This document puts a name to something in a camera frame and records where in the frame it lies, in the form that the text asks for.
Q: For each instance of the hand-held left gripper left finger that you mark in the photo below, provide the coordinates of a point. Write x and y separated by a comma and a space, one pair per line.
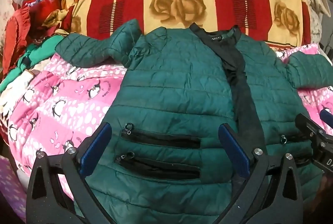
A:
97, 147

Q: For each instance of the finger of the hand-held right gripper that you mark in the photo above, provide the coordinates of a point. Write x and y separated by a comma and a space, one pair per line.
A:
308, 125
326, 116

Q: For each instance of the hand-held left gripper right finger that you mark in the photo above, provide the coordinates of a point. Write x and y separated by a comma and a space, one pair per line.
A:
232, 147

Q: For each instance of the dark green quilted jacket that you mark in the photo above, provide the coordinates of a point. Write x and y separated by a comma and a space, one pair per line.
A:
177, 83

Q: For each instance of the pink penguin print blanket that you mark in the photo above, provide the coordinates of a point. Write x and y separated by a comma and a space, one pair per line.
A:
52, 101

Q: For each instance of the purple patterned mat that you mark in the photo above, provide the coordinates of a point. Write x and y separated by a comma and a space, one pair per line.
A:
10, 187

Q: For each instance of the white cloth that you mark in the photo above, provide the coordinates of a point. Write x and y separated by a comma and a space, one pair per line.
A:
11, 88

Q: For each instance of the bright green garment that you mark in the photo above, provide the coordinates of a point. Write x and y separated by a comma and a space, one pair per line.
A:
39, 51

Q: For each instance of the yellow brown floral cloth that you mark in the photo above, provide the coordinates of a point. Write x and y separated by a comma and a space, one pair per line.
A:
56, 18

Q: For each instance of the red garment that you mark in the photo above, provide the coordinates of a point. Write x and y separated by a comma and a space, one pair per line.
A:
15, 31

